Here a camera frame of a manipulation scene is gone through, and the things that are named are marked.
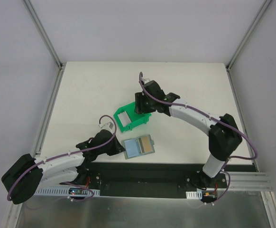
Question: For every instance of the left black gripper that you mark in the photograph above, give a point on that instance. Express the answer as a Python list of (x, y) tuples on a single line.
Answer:
[(117, 146)]

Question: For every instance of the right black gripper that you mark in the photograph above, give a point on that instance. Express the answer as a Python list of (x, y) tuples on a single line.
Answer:
[(141, 104)]

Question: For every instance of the green plastic bin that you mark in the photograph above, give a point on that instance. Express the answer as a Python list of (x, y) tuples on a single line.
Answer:
[(127, 119)]

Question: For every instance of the sage green card holder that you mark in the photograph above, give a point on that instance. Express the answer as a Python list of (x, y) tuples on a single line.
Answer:
[(132, 148)]

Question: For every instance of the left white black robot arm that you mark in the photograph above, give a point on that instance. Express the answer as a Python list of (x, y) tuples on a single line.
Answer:
[(28, 174)]

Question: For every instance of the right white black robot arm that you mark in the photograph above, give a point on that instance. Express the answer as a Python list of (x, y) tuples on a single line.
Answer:
[(222, 130)]

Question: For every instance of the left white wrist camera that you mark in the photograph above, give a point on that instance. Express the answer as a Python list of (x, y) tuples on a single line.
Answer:
[(109, 126)]

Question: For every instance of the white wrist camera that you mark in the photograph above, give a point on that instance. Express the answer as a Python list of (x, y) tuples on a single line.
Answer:
[(145, 80), (109, 126)]

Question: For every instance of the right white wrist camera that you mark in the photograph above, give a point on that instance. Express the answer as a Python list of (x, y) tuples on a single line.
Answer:
[(145, 80)]

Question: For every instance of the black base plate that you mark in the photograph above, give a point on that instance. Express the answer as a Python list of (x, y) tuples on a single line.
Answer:
[(147, 180)]

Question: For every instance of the left white cable duct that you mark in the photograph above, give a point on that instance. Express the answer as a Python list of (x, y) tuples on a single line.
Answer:
[(66, 191)]

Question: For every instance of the white cable duct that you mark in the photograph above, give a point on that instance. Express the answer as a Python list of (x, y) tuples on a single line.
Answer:
[(194, 195), (66, 191)]

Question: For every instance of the right white cable duct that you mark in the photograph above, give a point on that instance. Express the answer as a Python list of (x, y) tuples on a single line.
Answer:
[(194, 195)]

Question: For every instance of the aluminium front rail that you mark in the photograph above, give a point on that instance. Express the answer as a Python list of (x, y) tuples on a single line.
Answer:
[(250, 181)]

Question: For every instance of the left aluminium frame post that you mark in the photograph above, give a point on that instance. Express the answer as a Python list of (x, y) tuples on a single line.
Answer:
[(42, 32)]

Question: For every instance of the aluminium frame post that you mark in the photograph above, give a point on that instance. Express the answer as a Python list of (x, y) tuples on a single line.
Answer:
[(42, 32), (248, 34)]

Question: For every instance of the right aluminium frame post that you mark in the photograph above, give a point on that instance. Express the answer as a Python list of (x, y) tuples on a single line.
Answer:
[(248, 34)]

